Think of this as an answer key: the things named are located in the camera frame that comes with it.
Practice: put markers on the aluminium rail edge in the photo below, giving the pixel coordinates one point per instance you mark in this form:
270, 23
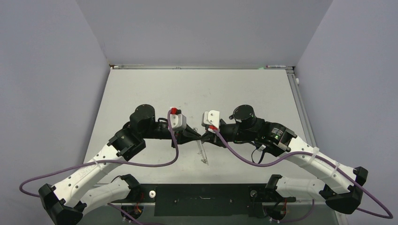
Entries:
200, 67
294, 83

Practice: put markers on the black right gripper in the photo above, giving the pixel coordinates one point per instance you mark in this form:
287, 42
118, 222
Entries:
212, 137

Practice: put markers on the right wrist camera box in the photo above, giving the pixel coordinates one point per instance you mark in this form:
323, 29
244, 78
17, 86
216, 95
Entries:
211, 120

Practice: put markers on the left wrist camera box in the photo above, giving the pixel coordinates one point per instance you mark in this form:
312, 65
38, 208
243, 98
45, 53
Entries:
177, 120

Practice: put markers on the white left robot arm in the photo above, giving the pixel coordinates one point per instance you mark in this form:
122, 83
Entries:
67, 201

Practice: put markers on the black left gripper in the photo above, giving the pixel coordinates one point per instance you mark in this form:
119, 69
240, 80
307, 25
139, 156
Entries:
187, 135

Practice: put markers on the aluminium rail right edge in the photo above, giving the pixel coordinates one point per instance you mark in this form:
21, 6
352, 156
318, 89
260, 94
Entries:
294, 83

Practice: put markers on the metal ring plate with keyrings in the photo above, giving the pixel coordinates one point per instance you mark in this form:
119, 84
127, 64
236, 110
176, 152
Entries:
202, 152

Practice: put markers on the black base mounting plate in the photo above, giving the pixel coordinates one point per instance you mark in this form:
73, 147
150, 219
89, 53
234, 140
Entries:
211, 199

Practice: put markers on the aluminium rail back edge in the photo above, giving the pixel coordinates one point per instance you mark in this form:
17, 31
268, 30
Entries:
200, 67

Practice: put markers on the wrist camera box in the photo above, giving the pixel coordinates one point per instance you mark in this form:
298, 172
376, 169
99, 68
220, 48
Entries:
177, 120
211, 120

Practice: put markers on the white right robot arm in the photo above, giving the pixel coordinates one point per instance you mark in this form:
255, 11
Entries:
339, 186

